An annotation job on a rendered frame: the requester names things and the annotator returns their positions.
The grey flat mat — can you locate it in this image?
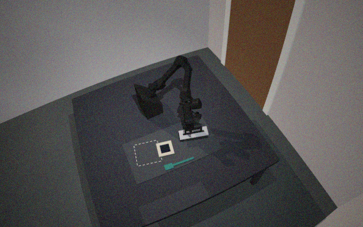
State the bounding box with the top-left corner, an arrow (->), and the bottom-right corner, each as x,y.
122,117 -> 222,184

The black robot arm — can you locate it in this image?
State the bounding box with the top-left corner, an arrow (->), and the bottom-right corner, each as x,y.
144,55 -> 202,119

